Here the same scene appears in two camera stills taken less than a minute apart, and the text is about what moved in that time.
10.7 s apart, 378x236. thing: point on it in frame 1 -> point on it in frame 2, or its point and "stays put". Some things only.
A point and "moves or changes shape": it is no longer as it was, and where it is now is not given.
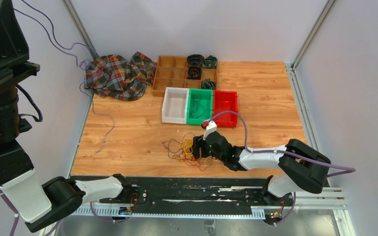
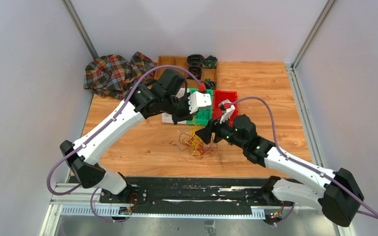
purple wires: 174,148 -> 186,141
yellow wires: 187,145 moves or changes shape
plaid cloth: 112,75 stays put
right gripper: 196,146 -> 205,133
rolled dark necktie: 194,72 stays put
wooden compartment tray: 171,72 stays put
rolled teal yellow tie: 210,62 stays put
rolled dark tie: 195,60 stays put
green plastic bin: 200,108 stays put
